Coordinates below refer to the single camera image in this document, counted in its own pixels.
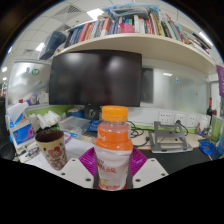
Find white paper sheet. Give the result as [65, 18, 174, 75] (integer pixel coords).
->
[24, 136, 96, 171]

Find grey metal laptop stand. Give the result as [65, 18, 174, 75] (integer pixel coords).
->
[148, 120, 194, 154]

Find black computer monitor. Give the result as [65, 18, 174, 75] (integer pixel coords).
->
[48, 49, 144, 121]

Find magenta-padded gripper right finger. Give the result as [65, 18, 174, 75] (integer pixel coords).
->
[128, 147, 170, 190]

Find patterned paper cup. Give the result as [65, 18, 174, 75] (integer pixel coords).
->
[34, 129, 68, 172]

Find clear plastic box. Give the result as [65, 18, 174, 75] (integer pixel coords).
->
[59, 115, 91, 135]

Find orange-capped drink bottle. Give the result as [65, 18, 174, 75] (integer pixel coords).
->
[94, 105, 134, 192]

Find beige shelf unit with books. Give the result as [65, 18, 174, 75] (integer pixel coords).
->
[39, 3, 224, 76]

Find white wall socket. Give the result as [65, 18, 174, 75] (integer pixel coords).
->
[158, 111, 173, 125]
[174, 113, 186, 126]
[187, 114, 198, 128]

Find coiled blue cable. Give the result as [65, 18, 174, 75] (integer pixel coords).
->
[199, 139, 218, 156]

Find stack of white napkins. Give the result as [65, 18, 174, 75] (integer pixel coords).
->
[28, 110, 62, 130]

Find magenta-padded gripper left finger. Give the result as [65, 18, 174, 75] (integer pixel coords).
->
[57, 147, 100, 190]

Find small blue box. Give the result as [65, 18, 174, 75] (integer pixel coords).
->
[87, 119, 104, 133]

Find white round container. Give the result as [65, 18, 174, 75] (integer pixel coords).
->
[198, 114, 211, 132]

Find blue purple tissue pack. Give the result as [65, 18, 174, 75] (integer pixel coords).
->
[9, 120, 36, 148]

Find dark wine bottle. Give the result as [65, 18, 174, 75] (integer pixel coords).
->
[206, 97, 214, 126]

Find black tangled cables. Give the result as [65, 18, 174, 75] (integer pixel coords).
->
[128, 120, 151, 148]

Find black red-edged desk mat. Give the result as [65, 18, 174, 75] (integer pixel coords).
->
[138, 146, 214, 175]

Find ceiling light panels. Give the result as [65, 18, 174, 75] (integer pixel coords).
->
[0, 7, 214, 83]

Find blue open tissue box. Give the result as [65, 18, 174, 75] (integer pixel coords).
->
[5, 102, 30, 129]

